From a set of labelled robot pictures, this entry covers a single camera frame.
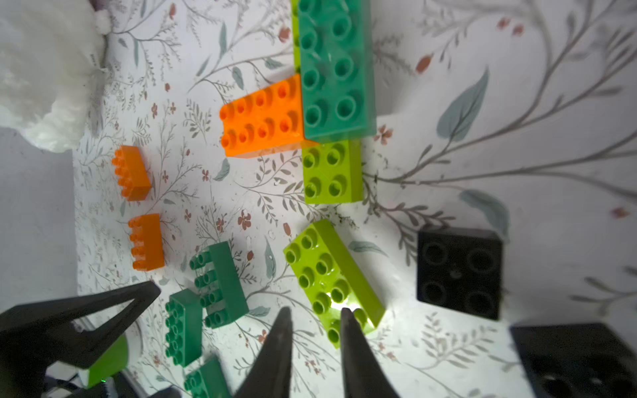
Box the orange lego brick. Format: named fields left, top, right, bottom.
left=128, top=214, right=165, bottom=272
left=219, top=74, right=317, bottom=159
left=111, top=145, right=151, bottom=202

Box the green tape roll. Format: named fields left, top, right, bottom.
left=79, top=335, right=129, bottom=389

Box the white plush bunny pink shirt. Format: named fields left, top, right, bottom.
left=1, top=1, right=112, bottom=154

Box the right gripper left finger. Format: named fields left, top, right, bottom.
left=234, top=307, right=293, bottom=398

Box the black small lego far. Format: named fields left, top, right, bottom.
left=416, top=227, right=503, bottom=321

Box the lime lego brick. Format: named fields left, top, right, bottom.
left=283, top=219, right=386, bottom=348
left=290, top=0, right=301, bottom=74
left=302, top=139, right=363, bottom=204

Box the dark green lego brick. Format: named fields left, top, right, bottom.
left=189, top=241, right=249, bottom=329
left=184, top=357, right=232, bottom=398
left=297, top=0, right=377, bottom=143
left=165, top=289, right=203, bottom=367

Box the black small lego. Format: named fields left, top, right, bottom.
left=510, top=323, right=636, bottom=397
left=416, top=227, right=503, bottom=321

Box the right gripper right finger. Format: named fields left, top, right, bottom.
left=340, top=308, right=399, bottom=398

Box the black small lego near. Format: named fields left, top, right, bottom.
left=510, top=323, right=636, bottom=397

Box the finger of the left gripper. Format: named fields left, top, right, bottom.
left=0, top=280, right=163, bottom=370

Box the dark green lego brick top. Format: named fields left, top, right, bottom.
left=297, top=0, right=377, bottom=143

